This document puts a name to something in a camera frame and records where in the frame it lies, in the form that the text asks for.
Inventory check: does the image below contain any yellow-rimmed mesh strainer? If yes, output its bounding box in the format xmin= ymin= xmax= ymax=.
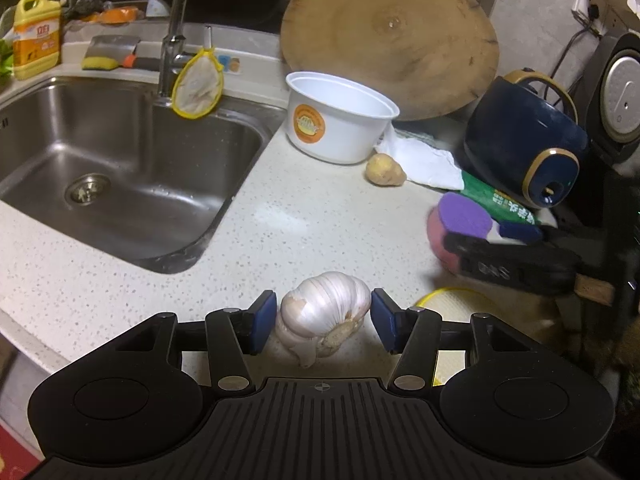
xmin=171 ymin=25 xmax=224 ymax=120

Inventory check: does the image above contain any small yellow potato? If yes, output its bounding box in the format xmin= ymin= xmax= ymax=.
xmin=365 ymin=154 xmax=407 ymax=186

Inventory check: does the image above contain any black power cable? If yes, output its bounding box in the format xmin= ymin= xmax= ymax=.
xmin=550 ymin=5 xmax=601 ymax=81

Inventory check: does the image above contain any black rice cooker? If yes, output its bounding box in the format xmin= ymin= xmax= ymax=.
xmin=580 ymin=32 xmax=640 ymax=166

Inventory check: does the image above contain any steel cleaver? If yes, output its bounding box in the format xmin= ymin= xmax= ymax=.
xmin=85 ymin=35 xmax=161 ymax=70

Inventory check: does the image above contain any white garlic bulb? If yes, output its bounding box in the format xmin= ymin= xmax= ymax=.
xmin=275 ymin=271 xmax=373 ymax=368

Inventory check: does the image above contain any white paper bowl orange label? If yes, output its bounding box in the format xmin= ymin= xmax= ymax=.
xmin=285 ymin=71 xmax=401 ymax=165

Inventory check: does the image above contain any yellow dish sponge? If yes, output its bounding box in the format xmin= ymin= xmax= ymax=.
xmin=81 ymin=56 xmax=121 ymax=72

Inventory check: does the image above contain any orange scrubber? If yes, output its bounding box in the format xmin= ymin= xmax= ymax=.
xmin=97 ymin=6 xmax=142 ymax=26

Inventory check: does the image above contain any chrome kitchen faucet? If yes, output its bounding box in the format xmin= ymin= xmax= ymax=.
xmin=158 ymin=0 xmax=196 ymax=98

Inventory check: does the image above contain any dark scouring pad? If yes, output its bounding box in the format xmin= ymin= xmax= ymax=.
xmin=62 ymin=0 xmax=106 ymax=22

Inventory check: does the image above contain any navy blue kettle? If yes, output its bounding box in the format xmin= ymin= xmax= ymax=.
xmin=462 ymin=69 xmax=591 ymax=209

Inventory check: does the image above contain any purple pink sponge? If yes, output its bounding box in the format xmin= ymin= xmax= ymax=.
xmin=426 ymin=192 xmax=493 ymax=276

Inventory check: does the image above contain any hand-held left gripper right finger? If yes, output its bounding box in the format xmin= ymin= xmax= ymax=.
xmin=371 ymin=288 xmax=541 ymax=395

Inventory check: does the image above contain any long green packet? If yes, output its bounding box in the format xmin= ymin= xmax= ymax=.
xmin=459 ymin=170 xmax=551 ymax=228

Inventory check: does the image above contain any yellow dish soap bottle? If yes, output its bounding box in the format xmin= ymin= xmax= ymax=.
xmin=12 ymin=0 xmax=63 ymax=81

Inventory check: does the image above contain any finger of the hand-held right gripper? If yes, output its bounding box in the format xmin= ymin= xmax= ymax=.
xmin=500 ymin=221 xmax=583 ymax=261
xmin=444 ymin=231 xmax=582 ymax=296

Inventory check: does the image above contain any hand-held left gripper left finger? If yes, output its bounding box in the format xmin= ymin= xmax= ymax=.
xmin=112 ymin=290 xmax=277 ymax=395

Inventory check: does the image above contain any stainless steel sink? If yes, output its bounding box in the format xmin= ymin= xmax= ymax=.
xmin=0 ymin=77 xmax=288 ymax=275

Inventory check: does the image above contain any round wooden cutting board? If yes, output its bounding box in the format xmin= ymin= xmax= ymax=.
xmin=280 ymin=0 xmax=501 ymax=122

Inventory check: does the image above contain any white wall socket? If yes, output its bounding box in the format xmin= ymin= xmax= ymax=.
xmin=571 ymin=0 xmax=640 ymax=41

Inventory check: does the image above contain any white plastic bag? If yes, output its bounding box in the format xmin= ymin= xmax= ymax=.
xmin=374 ymin=127 xmax=465 ymax=192

